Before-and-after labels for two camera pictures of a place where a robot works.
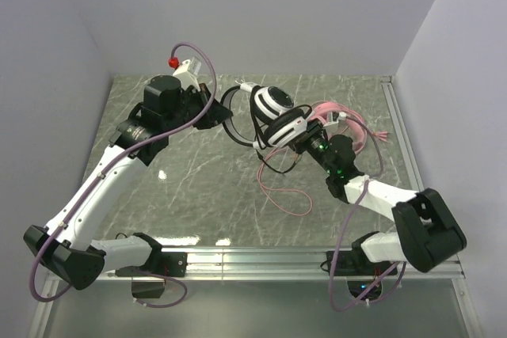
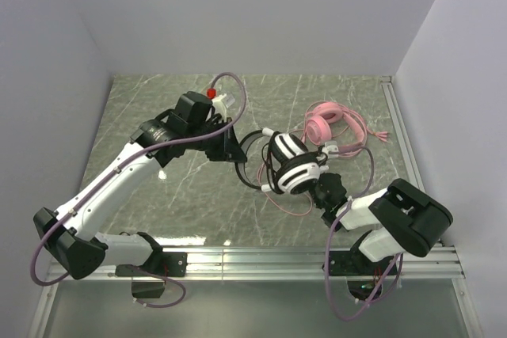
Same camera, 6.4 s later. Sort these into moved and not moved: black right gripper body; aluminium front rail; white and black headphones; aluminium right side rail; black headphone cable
Moved: white and black headphones; black headphone cable; black right gripper body
Not moved: aluminium right side rail; aluminium front rail
